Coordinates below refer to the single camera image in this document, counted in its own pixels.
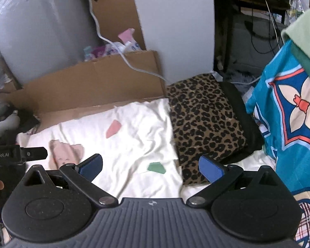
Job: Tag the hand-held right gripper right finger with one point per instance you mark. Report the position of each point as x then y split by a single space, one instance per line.
210 169

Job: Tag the dark green cloth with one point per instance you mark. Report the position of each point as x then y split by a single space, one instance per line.
308 64

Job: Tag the upright brown cardboard box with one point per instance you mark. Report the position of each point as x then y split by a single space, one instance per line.
113 13

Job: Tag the grey neck pillow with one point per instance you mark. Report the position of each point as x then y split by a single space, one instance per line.
2 121

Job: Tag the black cloth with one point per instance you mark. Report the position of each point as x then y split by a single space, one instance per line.
25 118

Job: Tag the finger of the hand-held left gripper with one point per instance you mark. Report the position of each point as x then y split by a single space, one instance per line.
33 153

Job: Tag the white purple refill pouch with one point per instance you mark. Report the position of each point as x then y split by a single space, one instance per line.
118 46

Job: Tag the leopard print garment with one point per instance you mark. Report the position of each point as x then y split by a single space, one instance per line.
204 118

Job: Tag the teal printed blanket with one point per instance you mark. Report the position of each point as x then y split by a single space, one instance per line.
289 124

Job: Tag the light green cloth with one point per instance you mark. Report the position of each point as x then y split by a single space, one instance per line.
302 36

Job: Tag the blue cap detergent bottle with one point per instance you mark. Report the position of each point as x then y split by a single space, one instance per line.
87 53

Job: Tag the folded black garment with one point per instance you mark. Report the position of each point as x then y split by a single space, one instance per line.
245 124

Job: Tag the white bear print bedsheet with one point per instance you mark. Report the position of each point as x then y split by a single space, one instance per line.
131 139

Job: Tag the brown cardboard sheet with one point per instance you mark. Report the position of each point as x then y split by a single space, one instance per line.
93 82

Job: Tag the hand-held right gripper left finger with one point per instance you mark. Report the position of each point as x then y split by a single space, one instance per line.
91 166

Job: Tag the grey upright panel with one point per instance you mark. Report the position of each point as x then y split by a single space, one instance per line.
41 23

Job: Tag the black desk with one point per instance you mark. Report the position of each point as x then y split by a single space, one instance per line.
250 5

